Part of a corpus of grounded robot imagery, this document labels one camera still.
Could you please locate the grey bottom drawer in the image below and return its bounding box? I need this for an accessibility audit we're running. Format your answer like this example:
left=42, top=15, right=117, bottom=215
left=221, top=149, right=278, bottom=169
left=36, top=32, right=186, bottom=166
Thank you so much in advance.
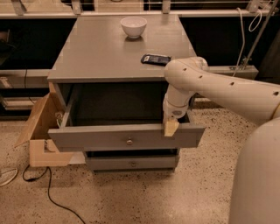
left=86, top=156, right=179, bottom=172

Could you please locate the grey drawer cabinet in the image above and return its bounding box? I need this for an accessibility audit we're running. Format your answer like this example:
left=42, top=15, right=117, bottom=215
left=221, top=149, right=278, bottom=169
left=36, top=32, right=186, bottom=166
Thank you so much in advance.
left=47, top=13, right=207, bottom=173

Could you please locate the black floor cable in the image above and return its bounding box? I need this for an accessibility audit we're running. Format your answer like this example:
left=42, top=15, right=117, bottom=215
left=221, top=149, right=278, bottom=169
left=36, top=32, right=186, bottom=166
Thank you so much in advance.
left=22, top=164, right=87, bottom=224

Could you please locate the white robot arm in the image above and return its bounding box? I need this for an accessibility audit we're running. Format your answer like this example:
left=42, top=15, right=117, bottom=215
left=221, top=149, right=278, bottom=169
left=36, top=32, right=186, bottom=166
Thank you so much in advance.
left=163, top=57, right=280, bottom=224

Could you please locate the metal stand pole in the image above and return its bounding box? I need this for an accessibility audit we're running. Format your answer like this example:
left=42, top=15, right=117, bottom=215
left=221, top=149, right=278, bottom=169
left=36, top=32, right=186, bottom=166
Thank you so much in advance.
left=241, top=0, right=279, bottom=69

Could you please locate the white bowl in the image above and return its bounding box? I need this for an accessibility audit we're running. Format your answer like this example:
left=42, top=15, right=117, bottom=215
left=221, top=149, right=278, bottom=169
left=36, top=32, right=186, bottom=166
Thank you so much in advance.
left=121, top=17, right=147, bottom=39

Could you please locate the grey drawer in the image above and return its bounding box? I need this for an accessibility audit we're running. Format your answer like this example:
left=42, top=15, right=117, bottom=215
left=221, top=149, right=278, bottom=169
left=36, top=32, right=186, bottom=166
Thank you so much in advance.
left=49, top=82, right=205, bottom=151
left=86, top=156, right=179, bottom=172

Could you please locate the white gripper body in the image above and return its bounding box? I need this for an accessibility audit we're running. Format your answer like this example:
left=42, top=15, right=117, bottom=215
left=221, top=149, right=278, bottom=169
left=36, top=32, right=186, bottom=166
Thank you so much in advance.
left=163, top=85, right=193, bottom=120

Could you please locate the white floor cable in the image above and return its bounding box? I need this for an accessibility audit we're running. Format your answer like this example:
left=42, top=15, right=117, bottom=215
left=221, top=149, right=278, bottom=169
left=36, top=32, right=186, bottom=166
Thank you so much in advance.
left=0, top=166, right=18, bottom=187

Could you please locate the cardboard box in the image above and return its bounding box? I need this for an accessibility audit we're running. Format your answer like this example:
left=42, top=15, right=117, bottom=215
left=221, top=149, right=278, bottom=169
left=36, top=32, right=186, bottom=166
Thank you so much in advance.
left=15, top=83, right=74, bottom=167

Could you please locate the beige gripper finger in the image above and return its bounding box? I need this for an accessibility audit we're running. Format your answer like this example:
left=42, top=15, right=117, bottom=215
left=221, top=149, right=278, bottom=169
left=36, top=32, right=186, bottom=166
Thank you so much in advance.
left=164, top=118, right=179, bottom=137

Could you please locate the white hanging cable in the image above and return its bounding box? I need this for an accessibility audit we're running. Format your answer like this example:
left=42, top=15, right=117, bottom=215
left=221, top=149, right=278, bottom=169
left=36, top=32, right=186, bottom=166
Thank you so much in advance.
left=232, top=7, right=263, bottom=77

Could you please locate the green packet in box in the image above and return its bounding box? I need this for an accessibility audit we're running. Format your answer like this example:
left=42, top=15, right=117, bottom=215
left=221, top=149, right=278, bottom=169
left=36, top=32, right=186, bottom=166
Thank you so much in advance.
left=55, top=112, right=63, bottom=127

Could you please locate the grey top drawer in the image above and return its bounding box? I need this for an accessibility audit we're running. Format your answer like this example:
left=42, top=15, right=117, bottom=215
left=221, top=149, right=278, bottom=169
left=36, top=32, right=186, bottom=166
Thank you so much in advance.
left=49, top=82, right=205, bottom=151

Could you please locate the dark blue snack packet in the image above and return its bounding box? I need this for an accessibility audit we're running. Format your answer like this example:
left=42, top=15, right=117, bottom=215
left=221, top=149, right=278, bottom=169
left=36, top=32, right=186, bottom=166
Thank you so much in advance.
left=141, top=53, right=172, bottom=67

